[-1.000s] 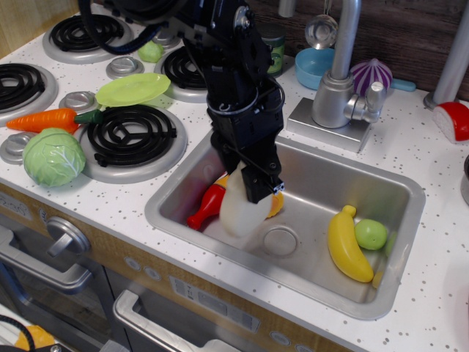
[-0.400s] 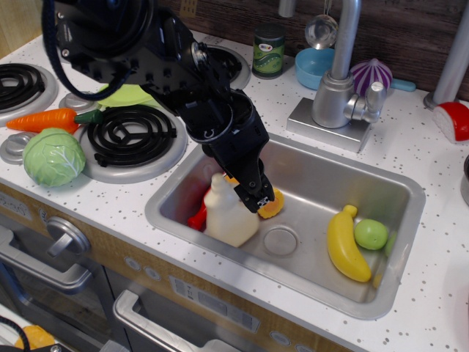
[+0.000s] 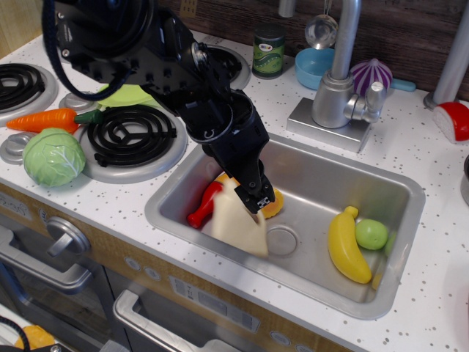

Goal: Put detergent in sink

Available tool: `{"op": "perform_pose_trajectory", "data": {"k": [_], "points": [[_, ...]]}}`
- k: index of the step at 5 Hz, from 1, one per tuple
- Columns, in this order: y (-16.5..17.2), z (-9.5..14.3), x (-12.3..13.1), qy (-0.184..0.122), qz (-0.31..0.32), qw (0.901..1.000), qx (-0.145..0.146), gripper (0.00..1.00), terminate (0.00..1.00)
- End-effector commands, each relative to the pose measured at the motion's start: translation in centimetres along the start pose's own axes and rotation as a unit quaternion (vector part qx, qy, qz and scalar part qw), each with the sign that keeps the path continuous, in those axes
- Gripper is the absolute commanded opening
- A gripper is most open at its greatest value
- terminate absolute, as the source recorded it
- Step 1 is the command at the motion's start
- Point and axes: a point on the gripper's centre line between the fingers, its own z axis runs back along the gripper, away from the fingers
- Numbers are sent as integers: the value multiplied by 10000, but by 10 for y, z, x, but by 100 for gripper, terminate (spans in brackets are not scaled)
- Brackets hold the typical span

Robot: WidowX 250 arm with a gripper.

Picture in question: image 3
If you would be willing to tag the green can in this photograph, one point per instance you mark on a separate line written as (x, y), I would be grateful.
(268, 53)

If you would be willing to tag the silver faucet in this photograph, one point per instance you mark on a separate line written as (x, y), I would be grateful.
(337, 115)

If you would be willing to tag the yellow object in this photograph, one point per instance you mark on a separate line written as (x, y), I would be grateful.
(38, 337)

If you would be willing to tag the cream detergent bottle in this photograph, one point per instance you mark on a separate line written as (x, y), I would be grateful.
(235, 225)

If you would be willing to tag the blue bowl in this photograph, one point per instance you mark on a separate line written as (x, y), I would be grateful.
(311, 65)

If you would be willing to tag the back right stove burner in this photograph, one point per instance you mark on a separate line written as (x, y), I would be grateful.
(239, 71)

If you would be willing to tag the red ketchup bottle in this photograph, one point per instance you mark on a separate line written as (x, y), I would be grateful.
(206, 206)

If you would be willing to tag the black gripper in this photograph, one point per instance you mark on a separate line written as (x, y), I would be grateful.
(233, 133)

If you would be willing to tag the front left stove burner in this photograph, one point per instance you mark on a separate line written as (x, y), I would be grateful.
(25, 89)

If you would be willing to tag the silver dishwasher handle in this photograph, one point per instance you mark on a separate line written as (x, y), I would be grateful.
(124, 312)

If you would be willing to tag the yellow toy corn piece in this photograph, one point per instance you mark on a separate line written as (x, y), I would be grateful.
(273, 208)

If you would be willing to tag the stainless steel sink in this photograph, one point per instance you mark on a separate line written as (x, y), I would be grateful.
(316, 185)

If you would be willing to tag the purple toy onion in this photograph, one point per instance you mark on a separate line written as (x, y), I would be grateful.
(365, 73)

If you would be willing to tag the front right stove burner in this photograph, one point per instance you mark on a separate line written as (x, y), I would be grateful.
(132, 144)

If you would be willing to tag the green toy cabbage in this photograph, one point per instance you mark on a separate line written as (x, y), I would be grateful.
(53, 158)

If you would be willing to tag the red white toy cheese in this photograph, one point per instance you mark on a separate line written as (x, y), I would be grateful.
(452, 120)

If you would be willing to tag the silver oven door handle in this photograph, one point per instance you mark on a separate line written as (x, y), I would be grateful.
(71, 281)

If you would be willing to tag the light green plate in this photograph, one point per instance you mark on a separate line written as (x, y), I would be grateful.
(129, 95)

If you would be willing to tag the silver stove dial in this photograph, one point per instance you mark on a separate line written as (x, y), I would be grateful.
(78, 104)
(12, 148)

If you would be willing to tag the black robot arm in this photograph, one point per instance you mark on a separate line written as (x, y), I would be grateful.
(142, 43)

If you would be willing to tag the yellow toy banana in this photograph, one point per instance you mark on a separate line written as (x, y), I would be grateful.
(343, 248)

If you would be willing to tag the orange toy carrot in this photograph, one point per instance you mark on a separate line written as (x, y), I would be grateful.
(64, 118)

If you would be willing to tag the silver vertical pole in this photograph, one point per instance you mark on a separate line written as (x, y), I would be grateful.
(454, 69)

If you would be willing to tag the green toy apple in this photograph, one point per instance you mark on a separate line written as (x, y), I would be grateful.
(371, 234)

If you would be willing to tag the stove burner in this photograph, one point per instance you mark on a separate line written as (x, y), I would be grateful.
(132, 144)
(25, 89)
(239, 71)

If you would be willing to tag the silver ladle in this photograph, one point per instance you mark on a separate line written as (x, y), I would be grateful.
(321, 31)

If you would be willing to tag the silver oven knob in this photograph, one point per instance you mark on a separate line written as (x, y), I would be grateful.
(67, 237)

